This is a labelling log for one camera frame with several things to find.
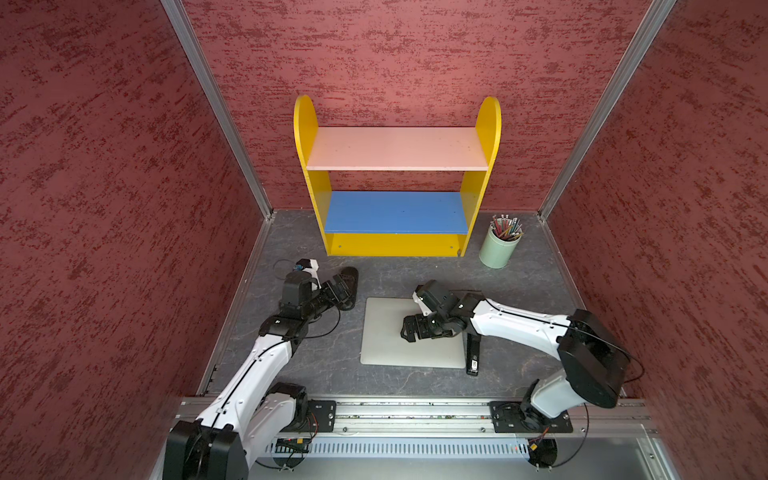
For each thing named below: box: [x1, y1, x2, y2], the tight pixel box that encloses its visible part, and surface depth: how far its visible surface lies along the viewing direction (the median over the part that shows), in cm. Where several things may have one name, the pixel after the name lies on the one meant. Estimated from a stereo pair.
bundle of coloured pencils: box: [490, 214, 524, 240], surface depth 99 cm
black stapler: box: [466, 333, 481, 376], surface depth 84 cm
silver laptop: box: [360, 297, 466, 369], surface depth 87 cm
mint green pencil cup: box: [479, 224, 522, 269], surface depth 102 cm
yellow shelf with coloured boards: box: [294, 95, 502, 257], surface depth 89 cm
